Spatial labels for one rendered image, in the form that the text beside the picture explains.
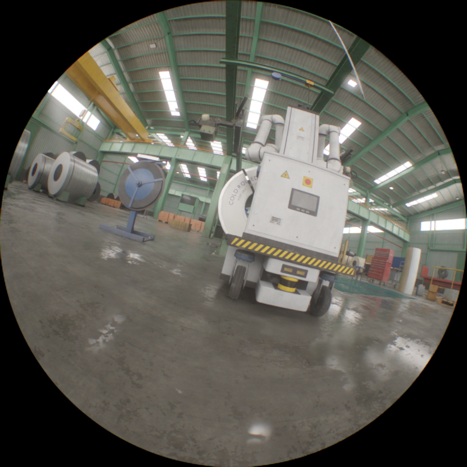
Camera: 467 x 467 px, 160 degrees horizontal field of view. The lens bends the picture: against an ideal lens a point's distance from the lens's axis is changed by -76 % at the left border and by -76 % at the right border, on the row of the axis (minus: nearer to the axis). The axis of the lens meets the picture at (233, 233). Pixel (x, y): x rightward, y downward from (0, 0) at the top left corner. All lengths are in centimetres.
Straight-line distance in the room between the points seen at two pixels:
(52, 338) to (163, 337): 30
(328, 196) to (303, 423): 97
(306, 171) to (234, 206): 135
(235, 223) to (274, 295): 148
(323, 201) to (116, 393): 107
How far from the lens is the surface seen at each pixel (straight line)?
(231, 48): 392
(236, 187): 221
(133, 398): 36
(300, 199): 92
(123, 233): 199
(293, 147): 158
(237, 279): 79
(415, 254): 575
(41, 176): 723
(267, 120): 209
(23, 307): 57
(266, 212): 87
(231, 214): 213
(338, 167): 174
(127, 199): 221
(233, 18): 367
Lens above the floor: 31
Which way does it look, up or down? 1 degrees up
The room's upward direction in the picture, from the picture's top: 15 degrees clockwise
